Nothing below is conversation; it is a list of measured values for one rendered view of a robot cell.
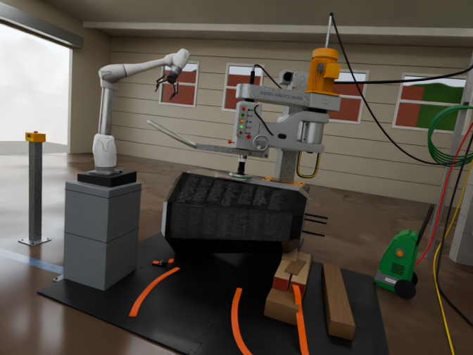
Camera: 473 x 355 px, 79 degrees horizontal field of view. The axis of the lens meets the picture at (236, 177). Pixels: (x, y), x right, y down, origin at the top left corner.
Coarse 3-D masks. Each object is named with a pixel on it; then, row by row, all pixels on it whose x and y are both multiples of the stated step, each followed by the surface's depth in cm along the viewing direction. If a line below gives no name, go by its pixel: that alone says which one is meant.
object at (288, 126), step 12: (288, 120) 264; (300, 120) 267; (312, 120) 269; (324, 120) 269; (264, 132) 262; (276, 132) 264; (288, 132) 266; (264, 144) 264; (276, 144) 266; (288, 144) 268; (300, 144) 270; (312, 144) 273; (264, 156) 268
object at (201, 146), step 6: (198, 144) 258; (204, 144) 259; (210, 150) 261; (216, 150) 262; (222, 150) 263; (228, 150) 264; (234, 150) 264; (240, 150) 265; (246, 150) 267; (258, 156) 269
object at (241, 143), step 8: (248, 104) 254; (256, 104) 255; (248, 112) 255; (248, 120) 257; (256, 120) 258; (248, 128) 258; (256, 128) 259; (232, 144) 275; (240, 144) 259; (248, 144) 261; (256, 144) 262
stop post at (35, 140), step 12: (36, 132) 272; (36, 144) 272; (36, 156) 274; (36, 168) 276; (36, 180) 277; (36, 192) 279; (36, 204) 281; (36, 216) 283; (36, 228) 285; (24, 240) 286; (36, 240) 288; (48, 240) 293
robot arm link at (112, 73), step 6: (108, 66) 216; (114, 66) 217; (120, 66) 219; (102, 72) 215; (108, 72) 215; (114, 72) 216; (120, 72) 218; (102, 78) 217; (108, 78) 217; (114, 78) 219; (120, 78) 222
